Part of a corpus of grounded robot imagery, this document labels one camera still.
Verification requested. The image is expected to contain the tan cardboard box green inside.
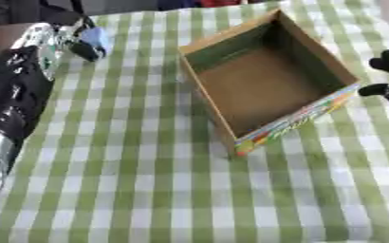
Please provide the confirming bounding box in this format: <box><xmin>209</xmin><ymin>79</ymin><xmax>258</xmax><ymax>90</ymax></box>
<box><xmin>176</xmin><ymin>8</ymin><xmax>364</xmax><ymax>158</ymax></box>

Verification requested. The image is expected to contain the light blue block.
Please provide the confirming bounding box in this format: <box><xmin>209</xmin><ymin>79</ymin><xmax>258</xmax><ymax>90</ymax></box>
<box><xmin>80</xmin><ymin>26</ymin><xmax>115</xmax><ymax>55</ymax></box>

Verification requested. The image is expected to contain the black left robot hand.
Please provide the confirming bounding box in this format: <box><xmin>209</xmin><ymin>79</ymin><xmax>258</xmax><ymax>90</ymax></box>
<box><xmin>66</xmin><ymin>15</ymin><xmax>110</xmax><ymax>63</ymax></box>

